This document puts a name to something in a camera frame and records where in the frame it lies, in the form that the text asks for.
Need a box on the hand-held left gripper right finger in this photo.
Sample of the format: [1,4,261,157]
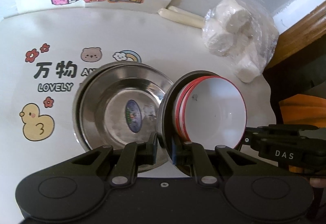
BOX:
[170,134,258,186]

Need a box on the white printed table cover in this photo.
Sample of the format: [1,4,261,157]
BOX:
[0,7,279,179]

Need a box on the plain steel plate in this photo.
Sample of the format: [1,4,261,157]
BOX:
[72,61,176,174]

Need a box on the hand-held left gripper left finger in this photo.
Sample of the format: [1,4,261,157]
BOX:
[71,132,159,187]

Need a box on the plastic bag of white rolls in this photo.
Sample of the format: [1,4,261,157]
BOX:
[202,0,280,84]

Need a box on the orange cloth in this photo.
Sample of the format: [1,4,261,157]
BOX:
[278,94,326,133]

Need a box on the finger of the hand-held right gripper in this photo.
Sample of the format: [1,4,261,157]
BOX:
[244,124,319,154]

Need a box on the person's right hand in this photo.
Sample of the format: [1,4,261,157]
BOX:
[310,177,326,190]

